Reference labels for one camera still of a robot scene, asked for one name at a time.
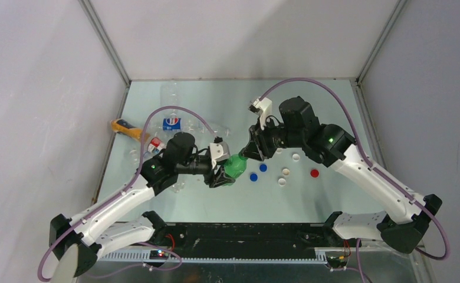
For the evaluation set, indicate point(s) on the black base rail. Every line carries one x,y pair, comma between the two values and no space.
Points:
248,240

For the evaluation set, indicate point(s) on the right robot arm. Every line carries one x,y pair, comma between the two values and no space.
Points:
406,214

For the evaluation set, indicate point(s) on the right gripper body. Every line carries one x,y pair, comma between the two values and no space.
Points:
270,139

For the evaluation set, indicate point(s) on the clear bottle with red ring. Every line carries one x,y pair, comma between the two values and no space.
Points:
151,148

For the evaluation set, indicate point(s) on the clear bottle with blue label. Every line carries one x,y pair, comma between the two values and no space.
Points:
190,125

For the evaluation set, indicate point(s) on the white cable duct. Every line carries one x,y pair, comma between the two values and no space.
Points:
157,256

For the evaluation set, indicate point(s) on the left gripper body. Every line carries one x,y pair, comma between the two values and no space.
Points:
199,165

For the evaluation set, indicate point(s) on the orange bottle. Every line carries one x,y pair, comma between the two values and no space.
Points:
121,126

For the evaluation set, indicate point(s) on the white bottle cap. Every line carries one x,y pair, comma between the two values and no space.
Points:
281,182
296,157

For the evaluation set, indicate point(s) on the green plastic bottle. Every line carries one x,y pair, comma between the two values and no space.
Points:
234,167

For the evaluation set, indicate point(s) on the clear crushed plastic bottle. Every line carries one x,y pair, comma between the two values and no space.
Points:
179,185

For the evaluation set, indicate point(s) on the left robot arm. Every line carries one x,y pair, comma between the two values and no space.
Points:
80,241

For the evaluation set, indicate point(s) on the red bottle cap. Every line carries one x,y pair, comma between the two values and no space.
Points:
314,173

